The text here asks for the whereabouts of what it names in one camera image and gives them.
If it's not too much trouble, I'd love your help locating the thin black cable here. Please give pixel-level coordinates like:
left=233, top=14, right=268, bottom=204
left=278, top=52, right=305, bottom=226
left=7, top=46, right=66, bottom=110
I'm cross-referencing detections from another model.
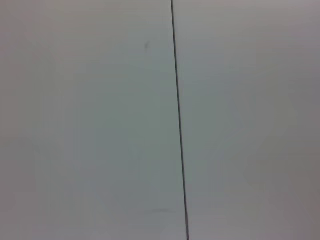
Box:
left=170, top=0, right=190, bottom=240

